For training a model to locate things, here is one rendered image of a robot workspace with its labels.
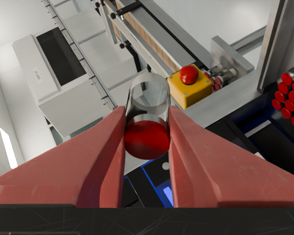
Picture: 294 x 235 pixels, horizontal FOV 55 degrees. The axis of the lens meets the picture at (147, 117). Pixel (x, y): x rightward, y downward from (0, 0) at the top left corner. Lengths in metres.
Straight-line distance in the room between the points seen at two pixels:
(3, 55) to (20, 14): 1.29
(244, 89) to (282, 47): 0.14
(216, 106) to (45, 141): 6.16
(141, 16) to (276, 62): 0.56
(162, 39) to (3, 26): 8.61
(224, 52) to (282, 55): 0.19
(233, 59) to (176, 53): 0.22
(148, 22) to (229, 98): 0.46
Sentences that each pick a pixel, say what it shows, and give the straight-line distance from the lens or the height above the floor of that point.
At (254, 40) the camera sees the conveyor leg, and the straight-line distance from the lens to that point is 0.94.
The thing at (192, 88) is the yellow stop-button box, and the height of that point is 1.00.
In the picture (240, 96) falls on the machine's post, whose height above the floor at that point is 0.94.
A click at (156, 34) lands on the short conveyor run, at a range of 0.91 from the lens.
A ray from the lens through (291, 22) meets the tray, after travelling 0.49.
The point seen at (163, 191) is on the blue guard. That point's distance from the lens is 0.51.
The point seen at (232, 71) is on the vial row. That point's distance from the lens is 0.68.
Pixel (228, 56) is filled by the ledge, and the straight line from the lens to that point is 0.68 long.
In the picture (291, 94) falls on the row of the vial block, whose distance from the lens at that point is 0.50.
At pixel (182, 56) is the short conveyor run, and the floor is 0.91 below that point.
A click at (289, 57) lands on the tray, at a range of 0.54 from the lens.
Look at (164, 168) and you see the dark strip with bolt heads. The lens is 0.52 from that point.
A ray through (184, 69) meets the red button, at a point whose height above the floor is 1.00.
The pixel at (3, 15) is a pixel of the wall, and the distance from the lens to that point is 9.22.
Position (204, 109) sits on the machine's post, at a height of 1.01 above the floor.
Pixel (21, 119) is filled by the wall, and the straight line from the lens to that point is 7.33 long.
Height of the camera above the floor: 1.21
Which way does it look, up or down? 9 degrees down
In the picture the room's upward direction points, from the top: 119 degrees counter-clockwise
